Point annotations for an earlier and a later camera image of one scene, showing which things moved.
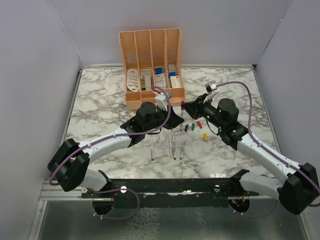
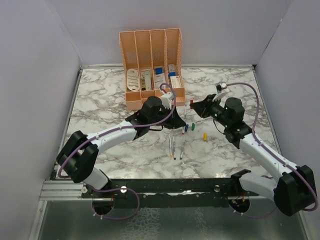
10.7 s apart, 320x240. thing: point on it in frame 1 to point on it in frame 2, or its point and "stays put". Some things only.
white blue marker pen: x=174 y=150 stays put
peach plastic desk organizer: x=152 y=58 stays put
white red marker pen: x=152 y=148 to x=183 y=127
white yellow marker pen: x=171 y=155 stays put
